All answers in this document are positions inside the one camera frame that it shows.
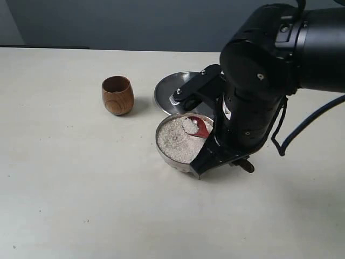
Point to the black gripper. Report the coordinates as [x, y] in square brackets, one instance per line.
[242, 117]

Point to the dark red wooden spoon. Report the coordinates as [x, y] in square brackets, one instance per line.
[196, 127]

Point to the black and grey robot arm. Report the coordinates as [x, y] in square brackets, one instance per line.
[278, 50]

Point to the steel bowl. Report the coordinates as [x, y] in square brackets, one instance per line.
[179, 166]

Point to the wooden cup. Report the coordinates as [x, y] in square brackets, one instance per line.
[117, 95]

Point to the round steel plate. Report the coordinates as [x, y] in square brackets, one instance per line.
[165, 88]

